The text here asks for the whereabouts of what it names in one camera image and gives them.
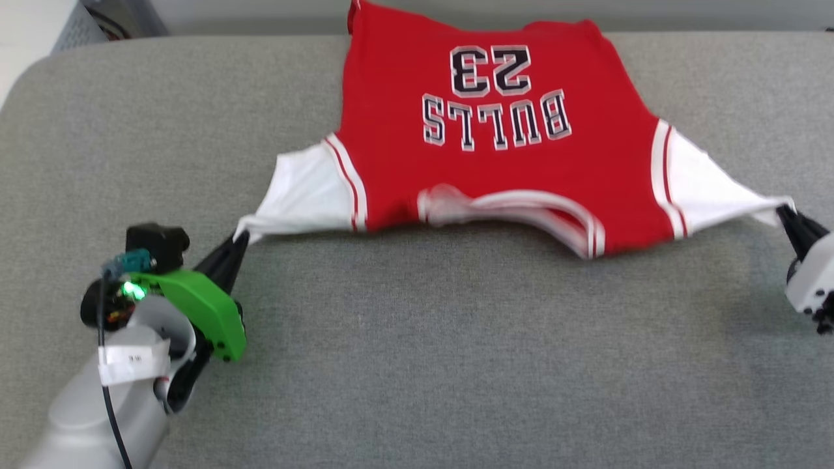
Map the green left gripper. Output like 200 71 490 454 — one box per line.
81 231 252 363

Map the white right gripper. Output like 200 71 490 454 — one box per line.
776 205 834 334

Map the red and white basketball jersey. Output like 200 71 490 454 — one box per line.
233 0 797 261

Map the grey perforated bin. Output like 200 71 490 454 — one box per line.
51 0 169 54

